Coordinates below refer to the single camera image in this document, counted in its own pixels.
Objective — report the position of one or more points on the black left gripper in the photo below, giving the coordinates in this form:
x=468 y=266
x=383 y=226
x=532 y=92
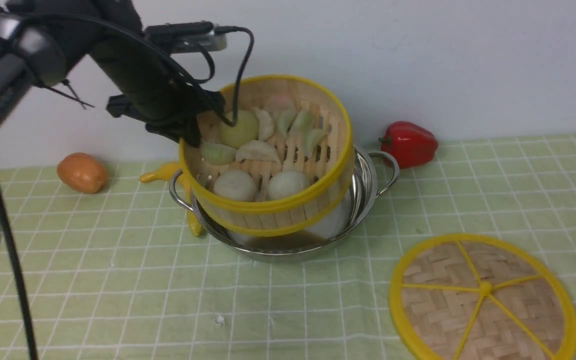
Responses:
x=151 y=92

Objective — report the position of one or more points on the yellow rimmed woven steamer lid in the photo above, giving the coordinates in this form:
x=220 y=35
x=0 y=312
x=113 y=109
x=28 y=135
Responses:
x=475 y=297

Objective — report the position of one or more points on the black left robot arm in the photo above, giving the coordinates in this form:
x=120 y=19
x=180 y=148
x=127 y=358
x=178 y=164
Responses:
x=41 y=41

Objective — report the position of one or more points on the stainless steel pot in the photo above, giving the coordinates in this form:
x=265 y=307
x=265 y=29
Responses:
x=322 y=237

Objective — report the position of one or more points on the pale green dumpling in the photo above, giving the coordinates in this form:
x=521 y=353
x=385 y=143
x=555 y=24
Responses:
x=217 y=154

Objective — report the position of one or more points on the yellow round bun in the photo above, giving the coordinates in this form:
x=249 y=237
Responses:
x=245 y=130

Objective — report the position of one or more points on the yellow banana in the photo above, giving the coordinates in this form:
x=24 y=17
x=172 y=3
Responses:
x=164 y=173

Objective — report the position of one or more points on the white dumpling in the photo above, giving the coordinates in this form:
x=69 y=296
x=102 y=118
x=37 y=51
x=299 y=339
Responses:
x=257 y=150

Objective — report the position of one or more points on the white bun at front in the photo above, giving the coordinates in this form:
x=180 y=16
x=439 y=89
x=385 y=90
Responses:
x=236 y=185

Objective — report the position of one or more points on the white round bun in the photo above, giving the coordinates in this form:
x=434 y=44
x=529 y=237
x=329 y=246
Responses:
x=286 y=184

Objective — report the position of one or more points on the brown potato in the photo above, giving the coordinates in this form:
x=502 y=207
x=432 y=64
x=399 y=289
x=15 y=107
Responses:
x=82 y=172

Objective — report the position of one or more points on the green checked tablecloth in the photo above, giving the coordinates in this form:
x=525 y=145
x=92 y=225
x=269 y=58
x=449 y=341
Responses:
x=119 y=276

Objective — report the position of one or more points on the red bell pepper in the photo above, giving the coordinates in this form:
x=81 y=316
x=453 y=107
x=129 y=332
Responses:
x=411 y=145

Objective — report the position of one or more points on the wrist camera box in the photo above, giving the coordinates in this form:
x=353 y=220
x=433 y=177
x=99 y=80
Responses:
x=189 y=37

